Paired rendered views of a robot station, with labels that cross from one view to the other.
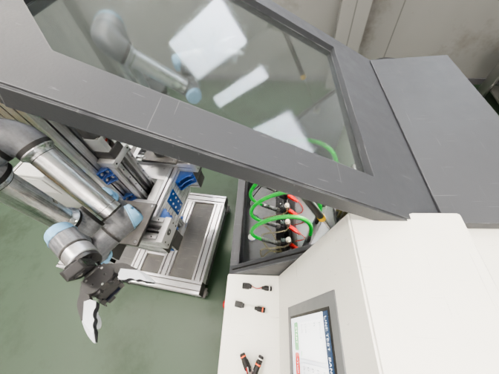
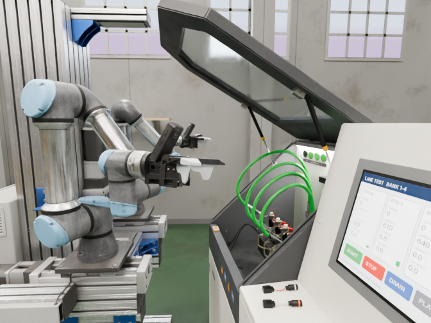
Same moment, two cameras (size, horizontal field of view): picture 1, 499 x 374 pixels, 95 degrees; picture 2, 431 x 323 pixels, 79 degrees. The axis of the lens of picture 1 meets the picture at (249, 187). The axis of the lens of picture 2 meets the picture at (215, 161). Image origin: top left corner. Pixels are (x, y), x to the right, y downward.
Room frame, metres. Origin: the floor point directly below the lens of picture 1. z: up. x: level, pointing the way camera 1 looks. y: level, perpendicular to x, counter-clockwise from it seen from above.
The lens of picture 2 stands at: (-0.50, 0.55, 1.55)
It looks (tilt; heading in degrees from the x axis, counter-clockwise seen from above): 8 degrees down; 339
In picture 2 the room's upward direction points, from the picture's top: straight up
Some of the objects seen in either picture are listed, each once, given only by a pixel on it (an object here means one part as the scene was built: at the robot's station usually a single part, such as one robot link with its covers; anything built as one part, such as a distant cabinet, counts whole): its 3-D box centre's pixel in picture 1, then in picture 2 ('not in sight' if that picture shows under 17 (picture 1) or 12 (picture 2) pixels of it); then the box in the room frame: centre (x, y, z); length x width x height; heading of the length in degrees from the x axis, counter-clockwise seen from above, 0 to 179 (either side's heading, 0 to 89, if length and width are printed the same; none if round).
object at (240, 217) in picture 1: (241, 213); (224, 263); (0.61, 0.07, 0.87); 0.62 x 0.04 x 0.16; 169
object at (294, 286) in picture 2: (257, 287); (279, 288); (0.20, 0.04, 0.99); 0.12 x 0.02 x 0.02; 75
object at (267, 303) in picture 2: (249, 306); (282, 303); (0.13, 0.08, 0.99); 0.12 x 0.02 x 0.02; 70
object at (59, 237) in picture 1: (67, 242); (120, 163); (0.31, 0.53, 1.43); 0.11 x 0.08 x 0.09; 46
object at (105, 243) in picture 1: (96, 248); (127, 195); (0.32, 0.52, 1.34); 0.11 x 0.08 x 0.11; 136
